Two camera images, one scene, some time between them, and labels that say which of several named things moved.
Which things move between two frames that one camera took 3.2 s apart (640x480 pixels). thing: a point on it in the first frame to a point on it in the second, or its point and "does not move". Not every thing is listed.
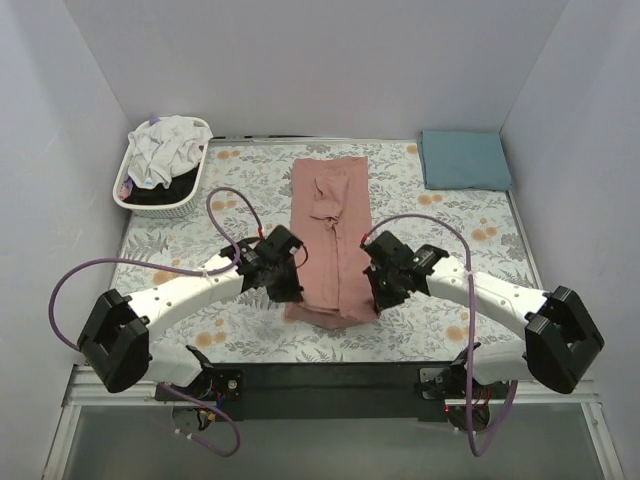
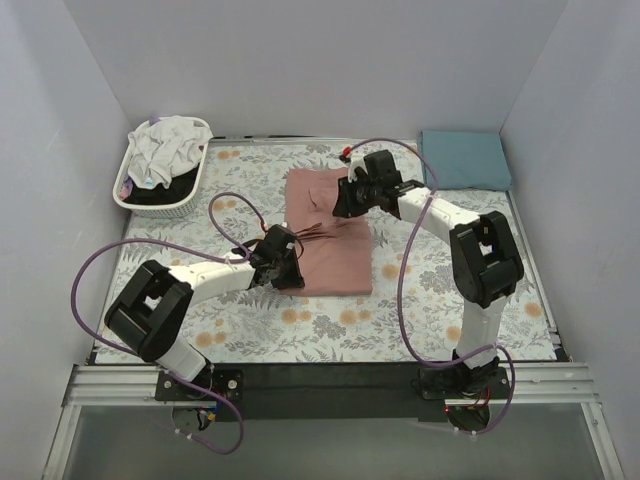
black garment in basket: [180, 187] does not move
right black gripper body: [385, 288] to [347, 198]
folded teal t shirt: [464, 160] does not move
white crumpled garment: [164, 148] does not move
